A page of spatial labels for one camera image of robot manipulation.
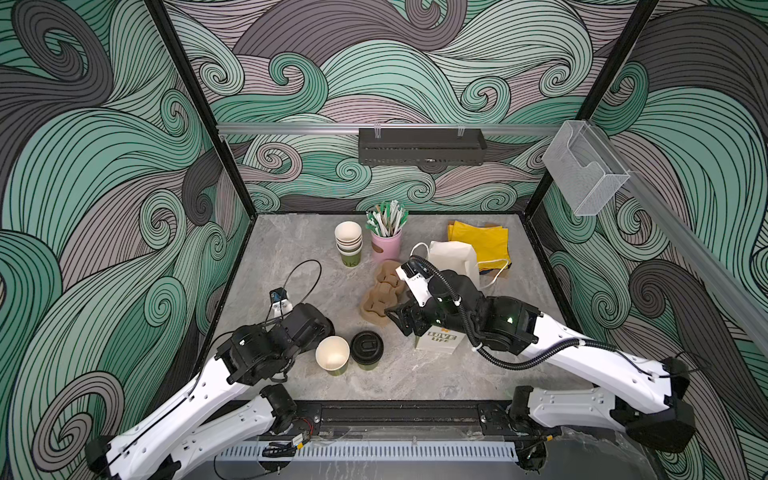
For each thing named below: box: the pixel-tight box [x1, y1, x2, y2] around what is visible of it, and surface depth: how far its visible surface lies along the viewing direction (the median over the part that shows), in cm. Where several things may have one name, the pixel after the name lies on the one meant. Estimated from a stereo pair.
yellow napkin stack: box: [447, 221, 512, 272], surface depth 109 cm
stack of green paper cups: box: [334, 221, 364, 268], surface depth 97 cm
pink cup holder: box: [370, 230, 403, 268], surface depth 99 cm
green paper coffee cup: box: [352, 354, 383, 371], surface depth 74 cm
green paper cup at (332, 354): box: [315, 335, 351, 376], surface depth 77 cm
